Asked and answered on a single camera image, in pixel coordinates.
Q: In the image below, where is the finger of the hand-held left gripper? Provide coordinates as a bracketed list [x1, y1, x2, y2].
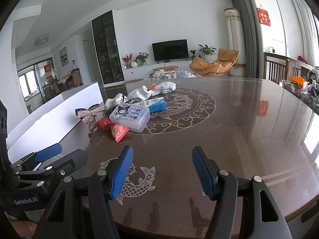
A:
[19, 149, 88, 187]
[11, 144, 63, 172]

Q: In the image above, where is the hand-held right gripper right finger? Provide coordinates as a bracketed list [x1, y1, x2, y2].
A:
[192, 146, 293, 239]

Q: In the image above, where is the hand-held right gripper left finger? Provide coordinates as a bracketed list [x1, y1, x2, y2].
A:
[32, 145, 134, 239]

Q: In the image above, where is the white cardboard box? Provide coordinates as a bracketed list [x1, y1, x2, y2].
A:
[6, 82, 104, 163]

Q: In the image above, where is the red pouch with gold seal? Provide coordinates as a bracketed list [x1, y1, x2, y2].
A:
[110, 123, 131, 143]

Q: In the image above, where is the red cone pouch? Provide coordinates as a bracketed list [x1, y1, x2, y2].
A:
[94, 117, 113, 130]

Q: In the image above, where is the rhinestone bow hair clip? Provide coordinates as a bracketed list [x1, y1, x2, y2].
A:
[75, 104, 106, 133]

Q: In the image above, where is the clear cartoon plastic case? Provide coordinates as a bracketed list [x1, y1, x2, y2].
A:
[109, 102, 151, 133]

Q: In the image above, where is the white knit work glove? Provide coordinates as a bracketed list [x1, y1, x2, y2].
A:
[151, 82, 177, 95]
[105, 93, 129, 109]
[128, 85, 152, 100]

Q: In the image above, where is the blue and white carton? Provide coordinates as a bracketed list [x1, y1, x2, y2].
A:
[132, 96, 167, 113]

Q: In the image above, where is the dining table with chairs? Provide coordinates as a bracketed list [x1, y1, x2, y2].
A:
[41, 68, 84, 97]

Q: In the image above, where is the white television cabinet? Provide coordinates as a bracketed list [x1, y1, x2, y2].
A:
[122, 60, 197, 81]

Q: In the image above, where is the printed blanket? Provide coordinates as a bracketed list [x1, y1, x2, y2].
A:
[149, 70, 196, 80]

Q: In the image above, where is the orange lounge chair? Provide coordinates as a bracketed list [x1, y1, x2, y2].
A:
[189, 48, 240, 77]

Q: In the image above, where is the red flower arrangement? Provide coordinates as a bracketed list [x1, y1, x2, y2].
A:
[122, 53, 133, 69]

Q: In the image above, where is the green potted plant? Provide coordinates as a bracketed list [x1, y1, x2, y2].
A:
[135, 52, 150, 66]

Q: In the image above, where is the dark glass display cabinet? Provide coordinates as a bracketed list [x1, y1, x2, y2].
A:
[91, 10, 124, 85]

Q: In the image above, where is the large leafy potted plant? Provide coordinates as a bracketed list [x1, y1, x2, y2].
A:
[198, 44, 217, 61]

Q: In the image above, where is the wooden slatted chair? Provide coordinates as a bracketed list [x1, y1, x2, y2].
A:
[264, 52, 312, 87]

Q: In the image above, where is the black television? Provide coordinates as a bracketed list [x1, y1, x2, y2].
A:
[152, 39, 189, 62]

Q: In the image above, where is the pile of clutter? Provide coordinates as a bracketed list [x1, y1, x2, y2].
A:
[282, 66, 319, 115]

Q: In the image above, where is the covered standing air conditioner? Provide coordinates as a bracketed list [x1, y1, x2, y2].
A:
[224, 7, 246, 77]

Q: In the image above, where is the grey curtain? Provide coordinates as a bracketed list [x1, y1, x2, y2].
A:
[229, 0, 265, 80]

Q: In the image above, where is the framed wall painting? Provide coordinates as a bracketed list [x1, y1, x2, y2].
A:
[59, 46, 69, 67]

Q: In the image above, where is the red wall hanging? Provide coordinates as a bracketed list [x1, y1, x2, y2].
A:
[256, 5, 272, 26]

